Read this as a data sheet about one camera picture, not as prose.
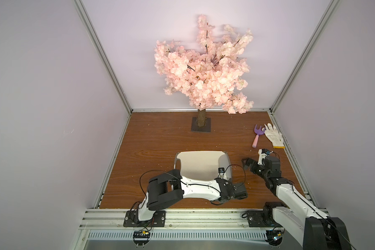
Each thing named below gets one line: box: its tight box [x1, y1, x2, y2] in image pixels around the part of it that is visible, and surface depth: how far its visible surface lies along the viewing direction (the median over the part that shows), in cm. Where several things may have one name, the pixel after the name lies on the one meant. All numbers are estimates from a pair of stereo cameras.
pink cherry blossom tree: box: [154, 14, 255, 128], surface depth 72 cm
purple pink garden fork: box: [252, 124, 266, 149], surface depth 108 cm
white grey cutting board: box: [173, 150, 233, 181], surface depth 95 cm
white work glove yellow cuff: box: [261, 122, 286, 149], surface depth 106 cm
